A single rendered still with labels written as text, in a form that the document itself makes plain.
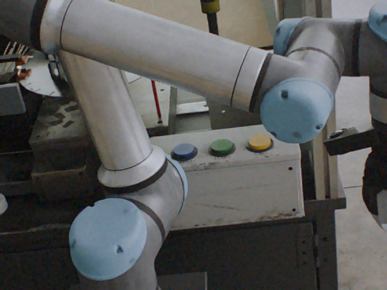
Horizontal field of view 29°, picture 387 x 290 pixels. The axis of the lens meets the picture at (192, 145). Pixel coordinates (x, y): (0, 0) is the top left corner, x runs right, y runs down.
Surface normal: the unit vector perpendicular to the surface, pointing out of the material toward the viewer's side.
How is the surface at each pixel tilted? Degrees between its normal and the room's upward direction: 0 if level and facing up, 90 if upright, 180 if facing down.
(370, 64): 97
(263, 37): 0
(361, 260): 0
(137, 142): 82
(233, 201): 90
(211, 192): 90
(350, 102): 0
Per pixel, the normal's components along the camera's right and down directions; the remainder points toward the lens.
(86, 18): -0.09, -0.18
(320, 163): 0.00, 0.55
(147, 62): -0.30, 0.50
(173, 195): 0.91, -0.06
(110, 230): -0.18, -0.75
